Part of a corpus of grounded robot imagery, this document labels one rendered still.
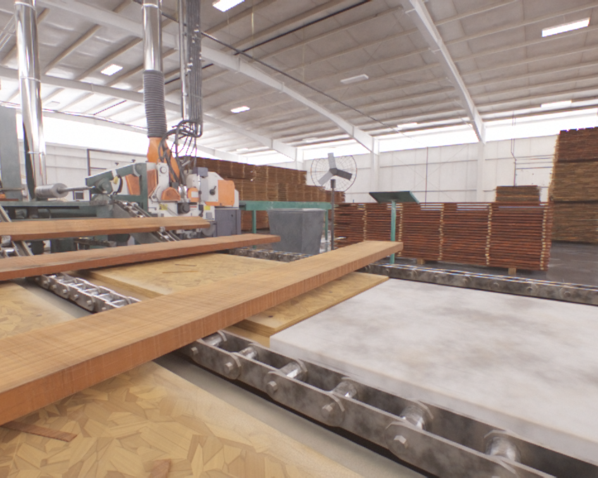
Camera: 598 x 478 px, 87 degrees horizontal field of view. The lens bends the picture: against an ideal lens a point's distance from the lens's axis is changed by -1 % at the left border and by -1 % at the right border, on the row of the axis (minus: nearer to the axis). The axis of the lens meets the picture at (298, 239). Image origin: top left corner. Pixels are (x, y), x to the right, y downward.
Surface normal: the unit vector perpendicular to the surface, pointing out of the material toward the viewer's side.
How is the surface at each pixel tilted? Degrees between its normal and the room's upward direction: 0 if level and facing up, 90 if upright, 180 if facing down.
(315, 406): 90
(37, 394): 90
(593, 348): 0
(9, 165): 90
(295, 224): 94
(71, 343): 0
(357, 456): 0
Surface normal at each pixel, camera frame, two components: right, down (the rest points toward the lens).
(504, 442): 0.00, -0.99
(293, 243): -0.60, 0.14
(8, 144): 0.80, 0.06
